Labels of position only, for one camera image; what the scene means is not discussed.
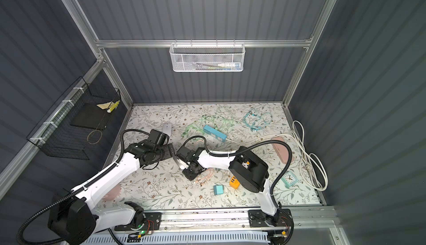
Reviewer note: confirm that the pink power strip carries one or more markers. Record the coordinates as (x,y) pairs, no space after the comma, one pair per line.
(282,152)

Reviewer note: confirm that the pink pen cup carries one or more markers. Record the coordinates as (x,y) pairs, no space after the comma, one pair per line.
(112,194)

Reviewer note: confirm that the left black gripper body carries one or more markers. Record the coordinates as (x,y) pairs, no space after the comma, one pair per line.
(165,150)

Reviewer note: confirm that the blue power strip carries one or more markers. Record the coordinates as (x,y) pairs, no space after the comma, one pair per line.
(215,133)

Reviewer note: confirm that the teal alarm clock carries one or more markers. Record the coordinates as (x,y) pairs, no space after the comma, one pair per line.
(289,179)

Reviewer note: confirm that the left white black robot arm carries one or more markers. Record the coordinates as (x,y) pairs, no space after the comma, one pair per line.
(75,216)

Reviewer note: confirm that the black notebook in basket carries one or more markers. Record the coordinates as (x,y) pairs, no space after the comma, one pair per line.
(92,117)

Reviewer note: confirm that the black wire wall basket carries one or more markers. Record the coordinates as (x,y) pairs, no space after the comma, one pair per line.
(75,128)

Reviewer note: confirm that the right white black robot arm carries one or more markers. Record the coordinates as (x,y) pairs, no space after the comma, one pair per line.
(252,173)

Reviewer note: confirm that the white wireless mouse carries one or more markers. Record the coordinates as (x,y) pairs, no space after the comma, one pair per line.
(167,128)

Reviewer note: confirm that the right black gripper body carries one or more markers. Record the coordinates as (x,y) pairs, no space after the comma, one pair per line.
(186,156)

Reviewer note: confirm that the teal charger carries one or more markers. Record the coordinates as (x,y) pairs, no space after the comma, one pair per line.
(219,190)

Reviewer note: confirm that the yellow sticky note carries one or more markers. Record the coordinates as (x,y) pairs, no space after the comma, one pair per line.
(105,106)

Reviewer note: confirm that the white wire mesh basket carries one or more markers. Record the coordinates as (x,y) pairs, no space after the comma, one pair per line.
(217,58)

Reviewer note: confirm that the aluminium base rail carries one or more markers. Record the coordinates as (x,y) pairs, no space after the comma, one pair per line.
(248,218)

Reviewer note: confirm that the silver grey wireless mouse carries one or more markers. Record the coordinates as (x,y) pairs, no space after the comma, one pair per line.
(181,164)

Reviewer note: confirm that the orange power strip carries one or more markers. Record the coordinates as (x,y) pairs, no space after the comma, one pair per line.
(234,183)

